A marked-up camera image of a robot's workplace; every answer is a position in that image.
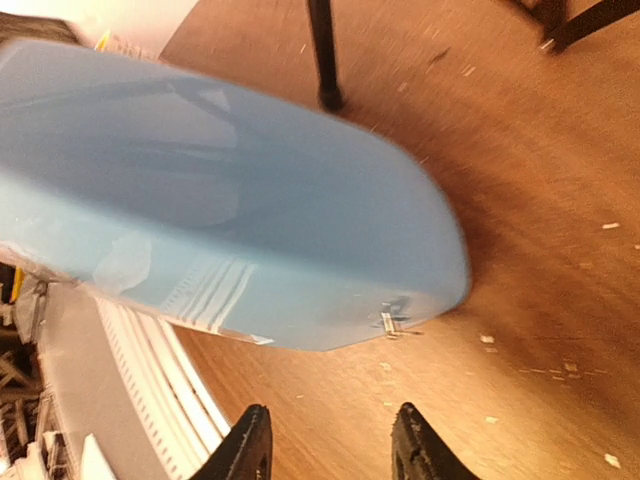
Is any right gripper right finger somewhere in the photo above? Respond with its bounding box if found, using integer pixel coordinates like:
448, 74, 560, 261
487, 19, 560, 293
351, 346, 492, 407
391, 402, 479, 480

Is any blue metronome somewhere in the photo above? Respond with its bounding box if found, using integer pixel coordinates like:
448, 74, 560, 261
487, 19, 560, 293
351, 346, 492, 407
1, 40, 471, 351

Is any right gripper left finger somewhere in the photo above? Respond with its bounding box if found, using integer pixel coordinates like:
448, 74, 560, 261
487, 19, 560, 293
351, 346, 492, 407
197, 404, 273, 480

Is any black music stand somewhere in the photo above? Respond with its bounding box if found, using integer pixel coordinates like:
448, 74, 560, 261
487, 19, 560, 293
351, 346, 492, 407
306, 0, 639, 112

